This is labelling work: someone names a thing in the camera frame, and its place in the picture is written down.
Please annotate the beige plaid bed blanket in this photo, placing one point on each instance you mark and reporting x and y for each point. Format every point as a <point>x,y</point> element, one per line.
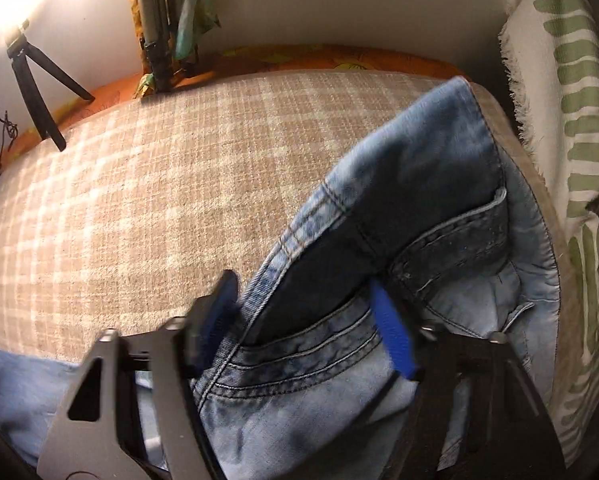
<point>155,197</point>

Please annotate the light blue denim pants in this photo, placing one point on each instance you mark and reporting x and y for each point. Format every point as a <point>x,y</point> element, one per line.
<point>301,386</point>

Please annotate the white green leaf pillow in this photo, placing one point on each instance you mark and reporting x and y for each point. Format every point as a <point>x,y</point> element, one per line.
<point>551,51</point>

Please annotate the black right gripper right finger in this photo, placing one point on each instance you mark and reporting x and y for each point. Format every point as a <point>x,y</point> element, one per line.
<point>507,432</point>

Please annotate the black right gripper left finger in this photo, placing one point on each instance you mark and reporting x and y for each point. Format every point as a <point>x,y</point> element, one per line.
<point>96,433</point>

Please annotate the small black tripod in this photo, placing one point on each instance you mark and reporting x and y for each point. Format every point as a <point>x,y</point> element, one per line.
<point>20,51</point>

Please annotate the large silver tripod legs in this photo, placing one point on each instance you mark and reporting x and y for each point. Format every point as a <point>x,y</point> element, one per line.
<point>169,34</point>

